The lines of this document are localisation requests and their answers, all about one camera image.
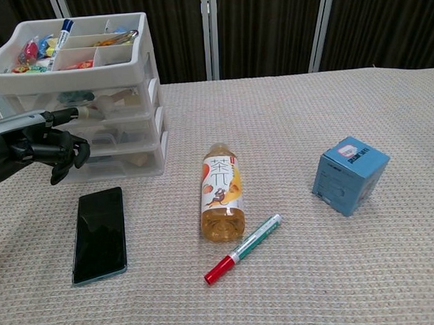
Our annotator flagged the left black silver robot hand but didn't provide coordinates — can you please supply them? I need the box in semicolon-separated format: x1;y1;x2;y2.
0;105;94;189

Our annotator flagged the small green black gadget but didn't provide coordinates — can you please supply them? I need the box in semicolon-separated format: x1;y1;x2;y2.
56;89;95;104

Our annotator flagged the clear plastic drawer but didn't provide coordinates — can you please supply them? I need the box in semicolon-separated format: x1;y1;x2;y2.
1;77;164;125
62;130;171;182
68;106;168;152

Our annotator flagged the white plastic drawer organizer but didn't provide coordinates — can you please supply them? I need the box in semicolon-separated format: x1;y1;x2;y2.
0;11;171;185

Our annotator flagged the green red candy packet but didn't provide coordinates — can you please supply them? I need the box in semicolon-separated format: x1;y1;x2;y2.
11;64;44;75

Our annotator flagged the pink red candy wrapper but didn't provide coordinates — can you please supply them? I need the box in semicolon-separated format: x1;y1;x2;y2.
17;40;40;66

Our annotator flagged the yellow candy wrapper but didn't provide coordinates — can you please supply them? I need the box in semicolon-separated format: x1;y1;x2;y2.
43;38;59;57

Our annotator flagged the blue candy wrapper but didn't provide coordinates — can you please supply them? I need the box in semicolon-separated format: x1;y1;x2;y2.
36;33;56;49

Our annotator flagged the blue capped whiteboard marker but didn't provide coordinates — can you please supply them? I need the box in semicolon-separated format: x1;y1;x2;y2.
43;18;76;71

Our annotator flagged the black smartphone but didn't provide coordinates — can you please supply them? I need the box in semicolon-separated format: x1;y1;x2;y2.
68;186;130;287

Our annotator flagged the black folding screen panel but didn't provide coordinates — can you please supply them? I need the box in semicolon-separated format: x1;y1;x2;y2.
309;0;434;74
59;0;212;88
210;0;331;80
0;0;65;53

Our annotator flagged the amber tea bottle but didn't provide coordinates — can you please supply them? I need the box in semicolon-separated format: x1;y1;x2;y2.
197;142;247;243

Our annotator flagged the red capped marker pen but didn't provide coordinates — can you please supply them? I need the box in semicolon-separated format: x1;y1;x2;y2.
202;213;286;287

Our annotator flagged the beige woven tablecloth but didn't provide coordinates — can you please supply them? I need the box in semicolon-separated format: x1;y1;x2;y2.
0;64;434;325

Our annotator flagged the blue cardboard box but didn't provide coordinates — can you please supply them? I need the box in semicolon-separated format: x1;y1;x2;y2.
309;134;393;219

